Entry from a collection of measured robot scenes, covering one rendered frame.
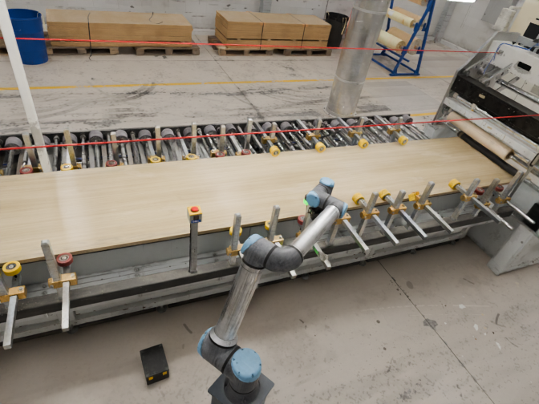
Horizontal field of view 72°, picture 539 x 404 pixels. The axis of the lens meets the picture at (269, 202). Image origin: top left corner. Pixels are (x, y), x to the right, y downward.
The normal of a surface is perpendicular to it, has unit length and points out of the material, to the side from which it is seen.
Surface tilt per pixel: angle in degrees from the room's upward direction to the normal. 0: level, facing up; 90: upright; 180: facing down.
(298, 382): 0
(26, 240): 0
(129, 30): 90
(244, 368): 5
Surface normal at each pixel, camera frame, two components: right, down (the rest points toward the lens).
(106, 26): 0.42, 0.62
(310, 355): 0.14, -0.76
